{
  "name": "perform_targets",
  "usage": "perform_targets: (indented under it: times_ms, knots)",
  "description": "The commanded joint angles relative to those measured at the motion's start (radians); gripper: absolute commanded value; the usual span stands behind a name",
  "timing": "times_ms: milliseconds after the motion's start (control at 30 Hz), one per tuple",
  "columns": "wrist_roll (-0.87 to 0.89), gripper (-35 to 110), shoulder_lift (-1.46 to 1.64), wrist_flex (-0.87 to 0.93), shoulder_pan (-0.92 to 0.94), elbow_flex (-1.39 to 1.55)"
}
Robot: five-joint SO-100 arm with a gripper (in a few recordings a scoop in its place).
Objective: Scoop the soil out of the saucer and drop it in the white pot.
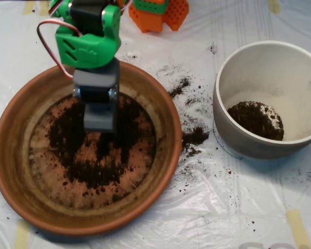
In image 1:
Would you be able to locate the terracotta clay bowl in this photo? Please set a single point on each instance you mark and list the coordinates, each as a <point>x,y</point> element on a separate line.
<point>15,160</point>

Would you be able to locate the spilled dark soil clump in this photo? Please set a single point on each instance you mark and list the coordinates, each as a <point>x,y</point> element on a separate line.
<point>194,136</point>
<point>180,88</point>

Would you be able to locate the white ceramic pot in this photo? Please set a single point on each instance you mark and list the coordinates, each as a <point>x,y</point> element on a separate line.
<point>261,77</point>

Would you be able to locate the beige masking tape strip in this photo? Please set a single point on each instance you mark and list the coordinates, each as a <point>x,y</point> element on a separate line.
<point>298,228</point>
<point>44,7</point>
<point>21,236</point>
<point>28,7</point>
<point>274,6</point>

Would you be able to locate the grey gripper black servo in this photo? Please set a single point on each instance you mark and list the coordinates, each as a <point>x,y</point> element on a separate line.
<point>96,80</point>

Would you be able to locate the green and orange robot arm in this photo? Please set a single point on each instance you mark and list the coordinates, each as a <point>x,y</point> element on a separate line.
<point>88,52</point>

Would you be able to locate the clear plastic cover sheet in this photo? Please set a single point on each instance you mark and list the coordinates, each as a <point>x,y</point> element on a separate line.
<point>223,207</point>

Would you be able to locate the dark potting soil heap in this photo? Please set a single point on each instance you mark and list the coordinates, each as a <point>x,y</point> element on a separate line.
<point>256,120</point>
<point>64,145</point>

